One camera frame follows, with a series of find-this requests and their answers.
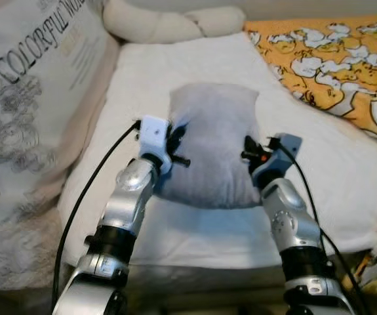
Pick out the yellow egg print blanket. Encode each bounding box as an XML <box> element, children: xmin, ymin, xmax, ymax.
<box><xmin>244</xmin><ymin>16</ymin><xmax>377</xmax><ymax>294</ymax></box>

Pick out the white quilted mattress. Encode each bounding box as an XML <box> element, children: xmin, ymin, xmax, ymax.
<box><xmin>57</xmin><ymin>31</ymin><xmax>377</xmax><ymax>270</ymax></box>

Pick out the beige knotted bolster pillow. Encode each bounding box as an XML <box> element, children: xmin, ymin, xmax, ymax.
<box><xmin>103</xmin><ymin>0</ymin><xmax>247</xmax><ymax>45</ymax></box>

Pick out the grey printed lettering cushion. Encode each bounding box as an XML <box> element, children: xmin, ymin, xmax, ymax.
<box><xmin>0</xmin><ymin>0</ymin><xmax>110</xmax><ymax>293</ymax></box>

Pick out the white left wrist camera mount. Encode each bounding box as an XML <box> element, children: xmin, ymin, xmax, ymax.
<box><xmin>138</xmin><ymin>115</ymin><xmax>172</xmax><ymax>175</ymax></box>

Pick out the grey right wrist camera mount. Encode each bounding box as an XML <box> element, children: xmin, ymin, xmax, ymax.
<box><xmin>267</xmin><ymin>133</ymin><xmax>303</xmax><ymax>184</ymax></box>

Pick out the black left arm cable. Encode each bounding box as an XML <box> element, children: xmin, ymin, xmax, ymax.
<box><xmin>52</xmin><ymin>119</ymin><xmax>142</xmax><ymax>309</ymax></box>

